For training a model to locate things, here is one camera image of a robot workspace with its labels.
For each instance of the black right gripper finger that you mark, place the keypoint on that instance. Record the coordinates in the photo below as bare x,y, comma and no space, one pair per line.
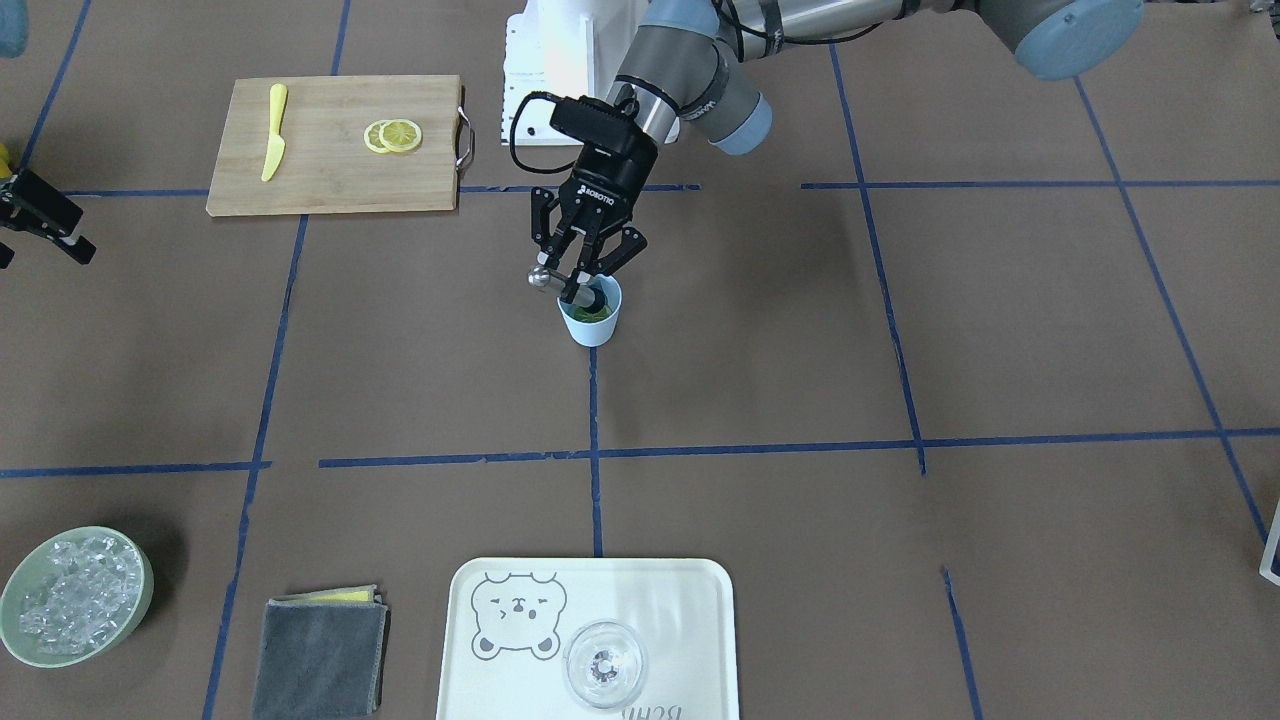
73,243
43,204

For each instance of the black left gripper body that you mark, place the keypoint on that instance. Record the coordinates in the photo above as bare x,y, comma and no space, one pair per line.
608,181

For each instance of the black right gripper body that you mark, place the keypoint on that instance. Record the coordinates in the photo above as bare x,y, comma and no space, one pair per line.
40,212

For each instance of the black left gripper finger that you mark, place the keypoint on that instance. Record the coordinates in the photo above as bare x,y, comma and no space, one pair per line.
553,225
630,243

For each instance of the steel muddler black tip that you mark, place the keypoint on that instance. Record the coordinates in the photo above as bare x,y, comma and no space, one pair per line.
567,289

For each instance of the lemon slice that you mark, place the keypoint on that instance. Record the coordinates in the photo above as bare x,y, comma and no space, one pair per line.
392,136
584,315

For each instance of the light blue cup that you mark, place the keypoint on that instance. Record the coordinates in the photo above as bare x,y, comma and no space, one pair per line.
594,329

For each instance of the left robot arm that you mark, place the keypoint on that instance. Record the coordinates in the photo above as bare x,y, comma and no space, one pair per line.
684,63

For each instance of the wooden cutting board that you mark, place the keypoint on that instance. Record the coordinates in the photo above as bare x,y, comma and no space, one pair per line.
326,167

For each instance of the yellow plastic knife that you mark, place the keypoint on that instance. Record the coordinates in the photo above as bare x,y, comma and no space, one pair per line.
275,147

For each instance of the green bowl of ice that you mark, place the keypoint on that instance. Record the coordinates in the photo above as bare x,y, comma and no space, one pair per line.
78,595

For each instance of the cream bear tray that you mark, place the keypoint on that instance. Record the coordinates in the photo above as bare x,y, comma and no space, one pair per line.
510,621

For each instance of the clear wine glass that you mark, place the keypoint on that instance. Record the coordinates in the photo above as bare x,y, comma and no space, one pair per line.
605,665

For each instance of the grey folded cloth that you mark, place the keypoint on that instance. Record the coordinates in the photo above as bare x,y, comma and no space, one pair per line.
321,655

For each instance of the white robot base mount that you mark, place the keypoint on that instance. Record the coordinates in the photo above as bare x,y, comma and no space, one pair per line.
565,48

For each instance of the white wire cup rack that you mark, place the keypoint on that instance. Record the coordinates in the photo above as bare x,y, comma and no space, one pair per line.
1269,560

